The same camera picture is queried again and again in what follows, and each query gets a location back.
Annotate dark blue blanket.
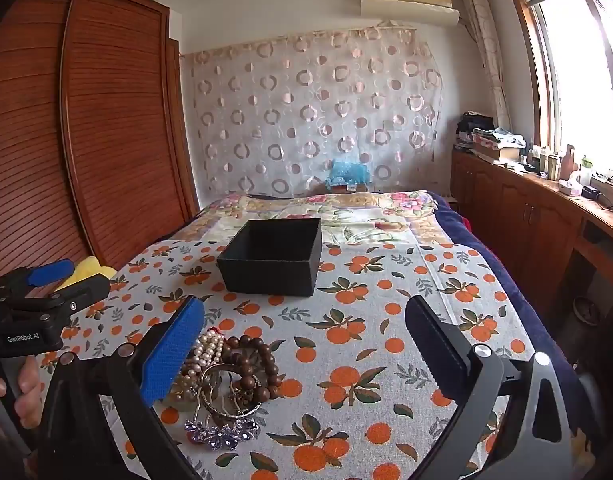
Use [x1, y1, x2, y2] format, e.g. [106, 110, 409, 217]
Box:
[426, 191, 607, 441]

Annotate silver bangle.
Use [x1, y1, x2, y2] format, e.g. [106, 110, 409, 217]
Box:
[199, 362, 264, 418]

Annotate patterned window curtain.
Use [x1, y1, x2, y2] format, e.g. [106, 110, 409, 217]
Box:
[461, 0, 512, 131]

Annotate cream air conditioner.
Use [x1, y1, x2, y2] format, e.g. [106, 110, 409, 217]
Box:
[360, 0, 459, 26]

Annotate circle pattern wall curtain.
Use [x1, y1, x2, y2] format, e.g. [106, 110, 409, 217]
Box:
[181, 25, 444, 198]

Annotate stack of clothes and books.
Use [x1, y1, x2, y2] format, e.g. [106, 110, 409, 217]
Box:
[456, 112, 527, 163]

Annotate black cardboard box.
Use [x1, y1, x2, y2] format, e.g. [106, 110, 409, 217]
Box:
[216, 217, 323, 297]

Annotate brown wooden wardrobe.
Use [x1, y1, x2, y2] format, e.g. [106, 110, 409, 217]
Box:
[0, 0, 200, 281]

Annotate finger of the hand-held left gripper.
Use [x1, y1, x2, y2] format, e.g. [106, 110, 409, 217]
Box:
[1, 259, 76, 288]
[16, 275, 111, 318]

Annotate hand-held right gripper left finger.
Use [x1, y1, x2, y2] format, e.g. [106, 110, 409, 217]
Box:
[36, 295, 207, 480]

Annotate blue plastic bag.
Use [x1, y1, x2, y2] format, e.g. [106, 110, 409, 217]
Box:
[325, 159, 372, 191]

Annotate round metal tin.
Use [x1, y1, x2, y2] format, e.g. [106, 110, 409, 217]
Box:
[573, 296, 603, 324]

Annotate yellow plush toy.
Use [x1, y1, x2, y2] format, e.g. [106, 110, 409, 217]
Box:
[54, 256, 118, 291]

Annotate person's left hand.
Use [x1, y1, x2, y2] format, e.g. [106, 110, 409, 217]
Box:
[0, 355, 40, 431]

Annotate brown wooden cabinet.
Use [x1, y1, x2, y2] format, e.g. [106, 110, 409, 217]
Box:
[450, 147, 613, 341]

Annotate brown wooden bead bracelet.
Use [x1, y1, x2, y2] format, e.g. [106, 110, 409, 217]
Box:
[221, 335, 283, 403]

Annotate white box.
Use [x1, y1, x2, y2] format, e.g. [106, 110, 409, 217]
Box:
[589, 174, 613, 202]

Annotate purple flower hair clip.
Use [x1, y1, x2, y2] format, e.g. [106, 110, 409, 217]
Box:
[184, 417, 261, 452]

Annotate white pearl necklace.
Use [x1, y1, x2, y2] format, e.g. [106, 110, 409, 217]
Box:
[174, 327, 227, 401]

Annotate floral bedspread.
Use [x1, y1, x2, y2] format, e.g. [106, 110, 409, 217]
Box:
[186, 190, 439, 251]

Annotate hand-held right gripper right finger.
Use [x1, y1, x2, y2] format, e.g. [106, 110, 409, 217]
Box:
[405, 296, 574, 480]

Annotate wooden frame window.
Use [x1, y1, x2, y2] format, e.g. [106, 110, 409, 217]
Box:
[503, 0, 613, 171]

